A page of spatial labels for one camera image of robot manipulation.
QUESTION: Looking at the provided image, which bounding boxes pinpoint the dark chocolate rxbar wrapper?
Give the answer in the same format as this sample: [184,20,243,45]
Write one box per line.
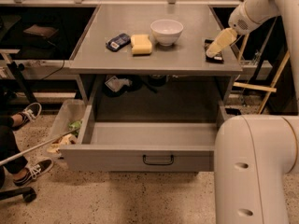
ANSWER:
[204,39,224,63]

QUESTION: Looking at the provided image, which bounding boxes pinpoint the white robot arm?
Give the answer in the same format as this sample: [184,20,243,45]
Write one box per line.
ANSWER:
[206,0,299,224]

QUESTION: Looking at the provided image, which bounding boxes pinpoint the grey open top drawer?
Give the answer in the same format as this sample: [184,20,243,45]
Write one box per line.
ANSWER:
[62,101,228,173]

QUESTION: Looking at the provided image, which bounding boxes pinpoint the white ceramic bowl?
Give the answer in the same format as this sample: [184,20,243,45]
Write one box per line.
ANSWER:
[150,20,183,46]

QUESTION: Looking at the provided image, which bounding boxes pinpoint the yellow sponge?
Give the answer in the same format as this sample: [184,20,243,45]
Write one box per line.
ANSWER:
[131,35,152,55]

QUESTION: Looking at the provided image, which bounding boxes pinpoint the grey metal cabinet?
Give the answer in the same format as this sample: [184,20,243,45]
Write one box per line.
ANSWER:
[71,4,242,122]

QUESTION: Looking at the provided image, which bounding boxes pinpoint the blue snack bar wrapper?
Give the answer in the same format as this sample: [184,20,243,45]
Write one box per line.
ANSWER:
[106,33,131,52]

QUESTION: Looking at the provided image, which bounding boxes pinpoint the clear plastic trash bin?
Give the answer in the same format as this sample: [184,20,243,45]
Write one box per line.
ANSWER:
[44,99,86,158]

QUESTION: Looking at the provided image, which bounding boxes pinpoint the upper black white sneaker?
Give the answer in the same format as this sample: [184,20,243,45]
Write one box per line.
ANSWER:
[12,103,42,131]

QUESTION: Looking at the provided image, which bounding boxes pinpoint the black white sneaker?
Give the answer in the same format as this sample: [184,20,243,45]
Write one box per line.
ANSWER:
[12,103,42,131]
[13,159,53,187]

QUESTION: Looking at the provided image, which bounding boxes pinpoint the lower black white sneaker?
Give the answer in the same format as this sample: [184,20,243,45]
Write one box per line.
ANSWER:
[13,159,53,187]

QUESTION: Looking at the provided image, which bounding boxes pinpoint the person leg black trousers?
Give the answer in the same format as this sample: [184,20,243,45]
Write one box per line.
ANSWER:
[0,114,28,187]

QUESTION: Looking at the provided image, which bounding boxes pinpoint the black chair base caster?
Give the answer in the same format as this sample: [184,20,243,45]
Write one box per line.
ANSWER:
[0,187,36,203]

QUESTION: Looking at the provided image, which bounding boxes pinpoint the long grey metal rod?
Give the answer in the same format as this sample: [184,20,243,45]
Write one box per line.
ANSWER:
[0,128,80,166]

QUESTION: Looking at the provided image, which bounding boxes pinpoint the black drawer handle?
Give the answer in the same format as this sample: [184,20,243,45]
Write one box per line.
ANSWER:
[142,155,175,166]

